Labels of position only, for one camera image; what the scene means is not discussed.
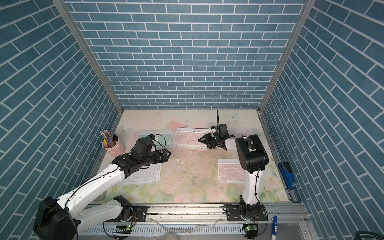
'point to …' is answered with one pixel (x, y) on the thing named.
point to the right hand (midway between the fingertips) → (201, 141)
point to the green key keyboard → (163, 138)
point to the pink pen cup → (116, 150)
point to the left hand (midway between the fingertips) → (169, 155)
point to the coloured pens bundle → (109, 141)
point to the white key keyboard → (151, 173)
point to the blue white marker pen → (274, 227)
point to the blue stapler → (286, 170)
